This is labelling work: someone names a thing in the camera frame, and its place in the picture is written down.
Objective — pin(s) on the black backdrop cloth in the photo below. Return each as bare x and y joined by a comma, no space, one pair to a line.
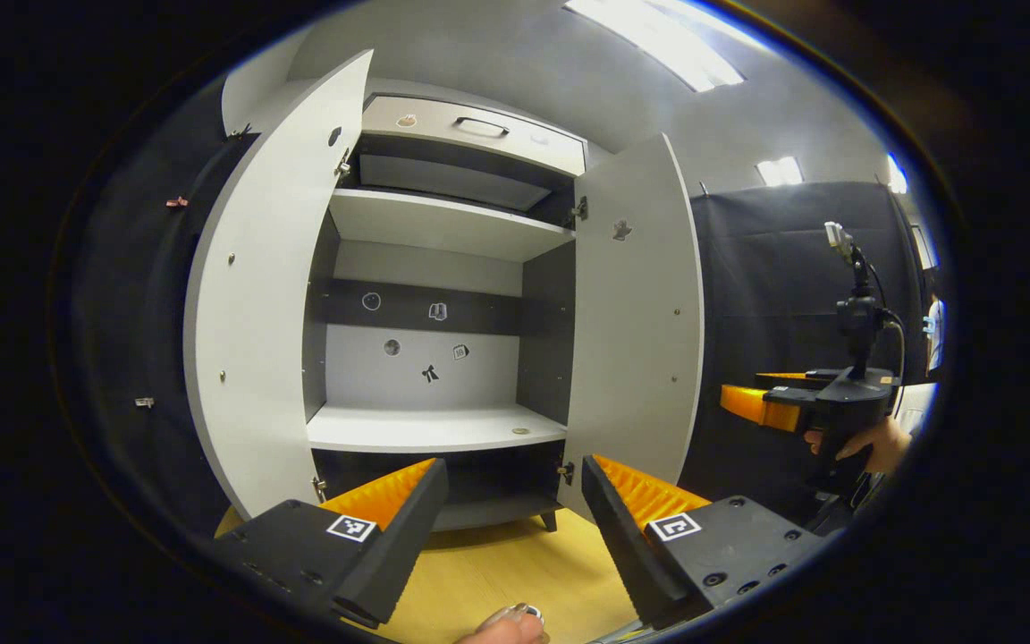
765,286
139,295

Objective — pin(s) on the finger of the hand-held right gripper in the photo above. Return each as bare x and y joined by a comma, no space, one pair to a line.
761,407
801,377

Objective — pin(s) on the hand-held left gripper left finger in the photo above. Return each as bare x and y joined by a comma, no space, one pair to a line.
408,528

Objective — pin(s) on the small ceiling light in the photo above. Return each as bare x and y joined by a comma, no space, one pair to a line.
780,171
898,173

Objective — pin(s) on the long ceiling light panel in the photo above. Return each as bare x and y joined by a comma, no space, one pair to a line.
667,40

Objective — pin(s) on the metal door hinge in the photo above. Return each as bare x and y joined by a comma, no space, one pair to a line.
319,488
578,210
342,162
566,472

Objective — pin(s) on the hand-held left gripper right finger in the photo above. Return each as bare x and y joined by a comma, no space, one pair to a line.
622,537

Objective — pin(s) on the grey wooden cabinet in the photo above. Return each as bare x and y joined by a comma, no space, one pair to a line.
408,376

